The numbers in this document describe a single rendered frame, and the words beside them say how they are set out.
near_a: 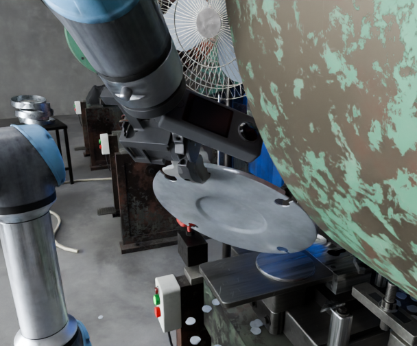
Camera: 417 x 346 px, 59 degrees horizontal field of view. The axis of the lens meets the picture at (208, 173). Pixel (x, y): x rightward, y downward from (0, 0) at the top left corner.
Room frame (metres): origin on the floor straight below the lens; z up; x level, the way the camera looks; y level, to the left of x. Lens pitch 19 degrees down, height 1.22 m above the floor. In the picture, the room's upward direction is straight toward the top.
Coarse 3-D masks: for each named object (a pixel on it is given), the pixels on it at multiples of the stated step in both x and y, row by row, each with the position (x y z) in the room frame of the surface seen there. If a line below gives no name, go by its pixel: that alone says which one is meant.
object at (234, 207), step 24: (216, 168) 0.49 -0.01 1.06; (168, 192) 0.59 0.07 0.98; (192, 192) 0.56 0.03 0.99; (216, 192) 0.53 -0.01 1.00; (240, 192) 0.51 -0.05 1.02; (264, 192) 0.49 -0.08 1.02; (192, 216) 0.63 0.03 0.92; (216, 216) 0.61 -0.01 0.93; (240, 216) 0.57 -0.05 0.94; (264, 216) 0.53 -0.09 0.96; (288, 216) 0.51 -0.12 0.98; (240, 240) 0.63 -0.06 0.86; (264, 240) 0.59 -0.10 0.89; (288, 240) 0.56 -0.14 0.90; (312, 240) 0.53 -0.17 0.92
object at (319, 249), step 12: (312, 252) 0.73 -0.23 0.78; (324, 252) 0.73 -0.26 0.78; (336, 252) 0.74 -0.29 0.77; (348, 252) 0.73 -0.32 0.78; (324, 264) 0.68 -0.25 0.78; (336, 264) 0.68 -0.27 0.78; (348, 264) 0.68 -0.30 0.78; (336, 276) 0.64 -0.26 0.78; (348, 276) 0.65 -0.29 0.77; (360, 276) 0.66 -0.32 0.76; (336, 288) 0.64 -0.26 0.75; (348, 288) 0.65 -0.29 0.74
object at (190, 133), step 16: (192, 96) 0.40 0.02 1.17; (176, 112) 0.38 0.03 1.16; (192, 112) 0.38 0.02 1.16; (208, 112) 0.39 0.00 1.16; (224, 112) 0.40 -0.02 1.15; (240, 112) 0.41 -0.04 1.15; (176, 128) 0.38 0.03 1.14; (192, 128) 0.37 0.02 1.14; (208, 128) 0.38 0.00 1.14; (224, 128) 0.39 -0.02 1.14; (240, 128) 0.39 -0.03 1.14; (256, 128) 0.40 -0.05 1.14; (208, 144) 0.39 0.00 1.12; (224, 144) 0.38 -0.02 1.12; (240, 144) 0.38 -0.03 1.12; (256, 144) 0.39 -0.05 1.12
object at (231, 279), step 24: (216, 264) 0.68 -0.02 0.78; (240, 264) 0.68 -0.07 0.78; (264, 264) 0.67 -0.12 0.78; (288, 264) 0.67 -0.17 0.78; (312, 264) 0.67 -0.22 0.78; (216, 288) 0.60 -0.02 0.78; (240, 288) 0.60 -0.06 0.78; (264, 288) 0.60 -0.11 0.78; (288, 288) 0.60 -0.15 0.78; (264, 312) 0.65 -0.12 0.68
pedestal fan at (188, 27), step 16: (176, 0) 1.50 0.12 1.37; (192, 0) 1.57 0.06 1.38; (208, 0) 1.46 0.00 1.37; (224, 0) 1.39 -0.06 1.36; (176, 16) 1.58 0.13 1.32; (192, 16) 1.55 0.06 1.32; (208, 16) 1.42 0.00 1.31; (224, 16) 1.48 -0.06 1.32; (176, 32) 1.51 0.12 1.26; (192, 32) 1.53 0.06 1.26; (208, 32) 1.42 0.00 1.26; (224, 32) 1.48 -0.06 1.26; (176, 48) 1.55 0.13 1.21; (192, 48) 1.47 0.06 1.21; (208, 48) 1.58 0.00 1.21; (224, 48) 1.51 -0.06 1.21; (192, 64) 1.60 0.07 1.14; (208, 64) 1.45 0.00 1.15; (224, 64) 1.53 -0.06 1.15; (240, 80) 1.48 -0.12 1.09; (208, 96) 1.54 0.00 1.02; (224, 160) 1.57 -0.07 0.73; (224, 256) 1.57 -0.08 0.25
